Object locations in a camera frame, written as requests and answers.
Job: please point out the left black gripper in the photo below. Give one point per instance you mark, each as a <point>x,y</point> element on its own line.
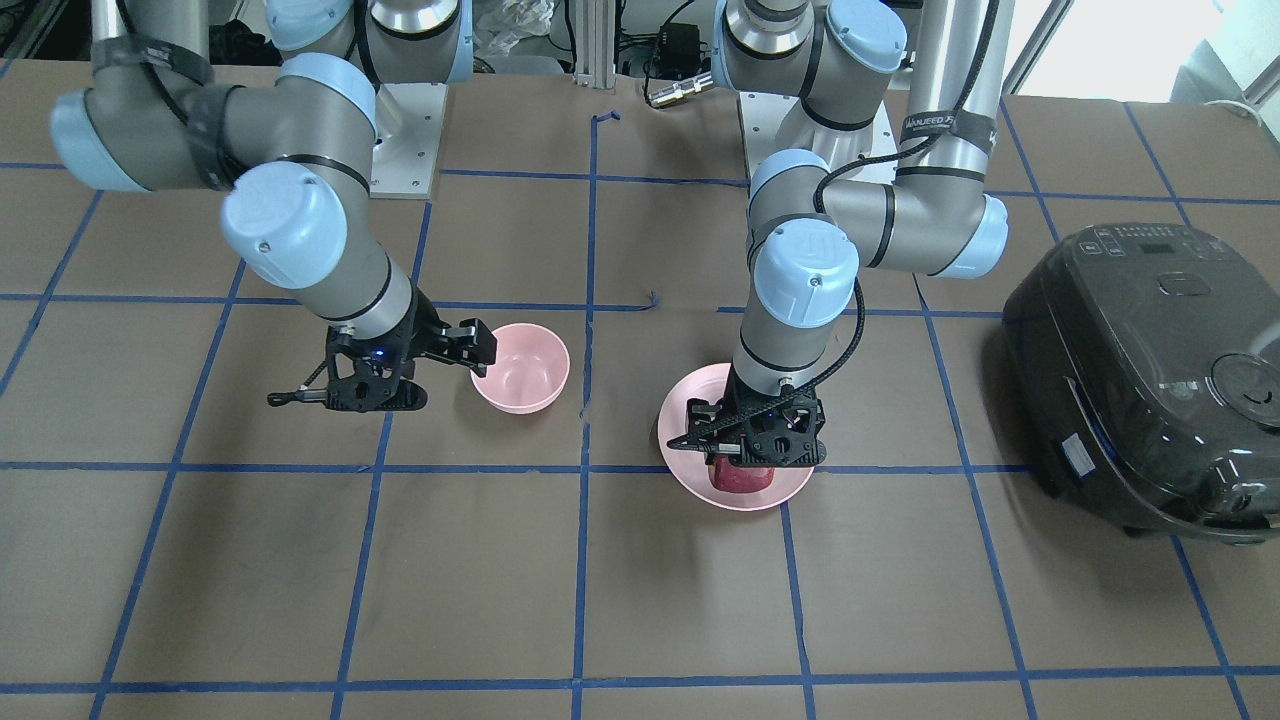
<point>702,411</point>

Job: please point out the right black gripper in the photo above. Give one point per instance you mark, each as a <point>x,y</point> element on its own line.
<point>424,328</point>

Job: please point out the red apple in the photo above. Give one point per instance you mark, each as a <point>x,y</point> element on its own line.
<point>737,479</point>

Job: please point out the pink bowl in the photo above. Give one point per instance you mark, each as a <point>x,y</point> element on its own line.
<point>531,368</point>

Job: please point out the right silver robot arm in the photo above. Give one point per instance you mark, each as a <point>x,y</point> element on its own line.
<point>293,160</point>

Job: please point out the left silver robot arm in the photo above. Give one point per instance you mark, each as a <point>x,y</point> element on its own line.
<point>941,86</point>

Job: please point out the pink plate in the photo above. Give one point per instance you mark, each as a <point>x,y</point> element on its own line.
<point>689,467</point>

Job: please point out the dark grey rice cooker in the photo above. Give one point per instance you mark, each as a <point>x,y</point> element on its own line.
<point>1147,355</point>

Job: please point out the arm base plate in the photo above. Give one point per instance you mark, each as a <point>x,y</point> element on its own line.
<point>410,120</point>
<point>774,123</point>

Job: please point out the aluminium frame post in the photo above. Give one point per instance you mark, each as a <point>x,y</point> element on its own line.
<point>594,38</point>

